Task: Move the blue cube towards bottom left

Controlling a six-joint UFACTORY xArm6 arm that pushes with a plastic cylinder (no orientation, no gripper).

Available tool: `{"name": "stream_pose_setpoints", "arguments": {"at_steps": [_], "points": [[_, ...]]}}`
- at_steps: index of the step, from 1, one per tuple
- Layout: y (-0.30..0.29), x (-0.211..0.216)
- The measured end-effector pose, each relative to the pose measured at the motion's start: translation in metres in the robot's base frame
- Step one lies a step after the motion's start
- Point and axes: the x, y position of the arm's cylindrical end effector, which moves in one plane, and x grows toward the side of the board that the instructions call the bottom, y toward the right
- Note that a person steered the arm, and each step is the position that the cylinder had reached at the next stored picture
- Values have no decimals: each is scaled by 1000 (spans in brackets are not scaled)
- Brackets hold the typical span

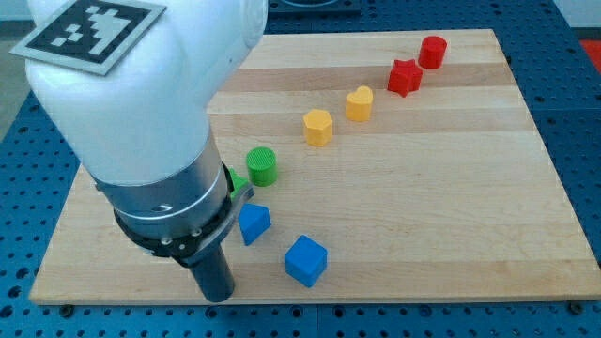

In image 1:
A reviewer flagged black white fiducial marker tag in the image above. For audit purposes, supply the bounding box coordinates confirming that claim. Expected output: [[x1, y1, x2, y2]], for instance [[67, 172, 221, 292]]
[[10, 0, 166, 76]]

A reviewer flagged blue triangular prism block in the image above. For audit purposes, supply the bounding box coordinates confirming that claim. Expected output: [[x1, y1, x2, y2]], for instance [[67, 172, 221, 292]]
[[239, 203, 271, 246]]

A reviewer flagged red cylinder block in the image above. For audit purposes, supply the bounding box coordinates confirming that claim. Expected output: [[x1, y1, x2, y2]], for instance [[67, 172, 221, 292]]
[[418, 36, 448, 69]]

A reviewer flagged red star block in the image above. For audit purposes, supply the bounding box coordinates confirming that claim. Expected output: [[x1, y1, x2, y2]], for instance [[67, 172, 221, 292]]
[[387, 59, 423, 98]]

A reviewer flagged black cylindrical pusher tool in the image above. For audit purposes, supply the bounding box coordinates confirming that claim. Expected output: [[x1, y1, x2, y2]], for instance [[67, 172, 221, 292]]
[[178, 236, 235, 303]]

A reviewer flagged blue cube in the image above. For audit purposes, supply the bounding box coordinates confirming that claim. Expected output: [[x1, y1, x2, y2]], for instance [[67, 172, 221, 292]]
[[285, 235, 328, 288]]

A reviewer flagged green star block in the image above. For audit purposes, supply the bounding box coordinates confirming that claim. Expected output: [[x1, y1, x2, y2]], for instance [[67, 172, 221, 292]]
[[228, 168, 249, 199]]

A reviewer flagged yellow hexagon block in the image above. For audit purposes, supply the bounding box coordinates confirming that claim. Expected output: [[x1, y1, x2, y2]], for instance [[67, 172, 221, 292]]
[[302, 109, 333, 146]]

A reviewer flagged green cylinder block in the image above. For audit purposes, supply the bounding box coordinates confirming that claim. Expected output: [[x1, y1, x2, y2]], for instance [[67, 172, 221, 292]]
[[246, 146, 278, 187]]

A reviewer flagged yellow heart block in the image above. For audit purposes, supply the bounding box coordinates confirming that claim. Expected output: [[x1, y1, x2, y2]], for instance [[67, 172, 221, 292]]
[[345, 85, 374, 122]]

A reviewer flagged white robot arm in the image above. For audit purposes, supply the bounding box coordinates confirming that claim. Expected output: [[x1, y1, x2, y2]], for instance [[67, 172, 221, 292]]
[[25, 1, 268, 255]]

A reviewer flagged wooden board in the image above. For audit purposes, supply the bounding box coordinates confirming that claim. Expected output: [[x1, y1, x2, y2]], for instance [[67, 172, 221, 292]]
[[28, 28, 601, 306]]

